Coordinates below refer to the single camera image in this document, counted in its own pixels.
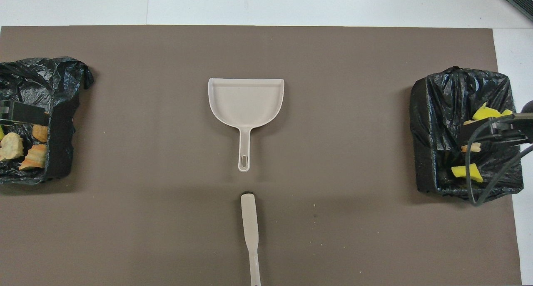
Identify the notched yellow sponge block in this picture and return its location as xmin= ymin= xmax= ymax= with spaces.
xmin=473 ymin=103 xmax=513 ymax=121

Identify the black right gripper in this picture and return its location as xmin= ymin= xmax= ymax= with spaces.
xmin=460 ymin=112 xmax=533 ymax=152

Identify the black bag-covered bin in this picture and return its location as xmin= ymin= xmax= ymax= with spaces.
xmin=0 ymin=57 xmax=95 ymax=185

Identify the beige plastic dustpan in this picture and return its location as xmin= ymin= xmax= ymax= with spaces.
xmin=208 ymin=78 xmax=285 ymax=172

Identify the brown table mat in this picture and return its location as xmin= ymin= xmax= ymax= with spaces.
xmin=0 ymin=26 xmax=523 ymax=286

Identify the open black bag-lined bin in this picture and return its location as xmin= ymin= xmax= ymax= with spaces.
xmin=409 ymin=66 xmax=524 ymax=204

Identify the curved yellow sponge piece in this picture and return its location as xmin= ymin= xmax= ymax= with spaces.
xmin=451 ymin=163 xmax=483 ymax=183

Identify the pale bread chunk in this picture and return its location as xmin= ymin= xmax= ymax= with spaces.
xmin=0 ymin=132 xmax=25 ymax=162

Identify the brown crusty bread roll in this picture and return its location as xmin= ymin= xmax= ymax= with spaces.
xmin=32 ymin=124 xmax=49 ymax=143

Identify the beige hand brush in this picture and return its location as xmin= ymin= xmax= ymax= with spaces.
xmin=240 ymin=191 xmax=262 ymax=286

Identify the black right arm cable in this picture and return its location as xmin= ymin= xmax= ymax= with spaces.
xmin=466 ymin=114 xmax=533 ymax=206

